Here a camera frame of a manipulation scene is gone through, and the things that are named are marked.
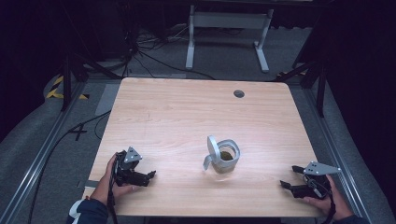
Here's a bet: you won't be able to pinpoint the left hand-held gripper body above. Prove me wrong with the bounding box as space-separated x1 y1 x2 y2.
114 146 150 188

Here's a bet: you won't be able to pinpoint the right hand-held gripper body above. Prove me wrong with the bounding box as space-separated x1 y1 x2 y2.
291 161 343 201

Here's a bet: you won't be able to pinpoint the person's left hand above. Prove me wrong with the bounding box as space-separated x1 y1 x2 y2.
90 152 142 206

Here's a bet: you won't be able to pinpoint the person's right hand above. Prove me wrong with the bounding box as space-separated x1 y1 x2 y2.
303 174 355 221

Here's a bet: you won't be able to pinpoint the dark green tea leaves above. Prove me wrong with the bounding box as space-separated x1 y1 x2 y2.
219 150 234 162

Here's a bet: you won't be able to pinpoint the black metal stand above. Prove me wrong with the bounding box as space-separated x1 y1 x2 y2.
60 29 123 112
275 43 329 119

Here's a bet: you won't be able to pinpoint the yellow and black floor tape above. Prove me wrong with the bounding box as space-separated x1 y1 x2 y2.
45 75 91 101

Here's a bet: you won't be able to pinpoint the right hand-held gripper cable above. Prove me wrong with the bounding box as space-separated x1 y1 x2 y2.
303 175 338 224

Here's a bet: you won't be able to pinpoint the hand-held gripper cable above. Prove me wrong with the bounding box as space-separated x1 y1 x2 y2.
106 154 120 224
303 175 338 224

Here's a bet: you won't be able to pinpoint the left hand-held gripper cable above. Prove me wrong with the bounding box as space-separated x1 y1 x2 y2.
106 154 120 224

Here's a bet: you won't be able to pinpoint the aluminium floor rail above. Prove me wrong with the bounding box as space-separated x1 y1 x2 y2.
302 86 373 220
0 79 90 224

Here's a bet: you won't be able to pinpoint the long black floor cable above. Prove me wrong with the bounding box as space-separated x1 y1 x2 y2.
27 109 112 224

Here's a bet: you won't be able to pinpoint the bundle of black floor cables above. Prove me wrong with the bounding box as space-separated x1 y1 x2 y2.
120 22 216 81

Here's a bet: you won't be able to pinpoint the white metal desk frame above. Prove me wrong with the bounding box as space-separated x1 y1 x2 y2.
185 4 276 74

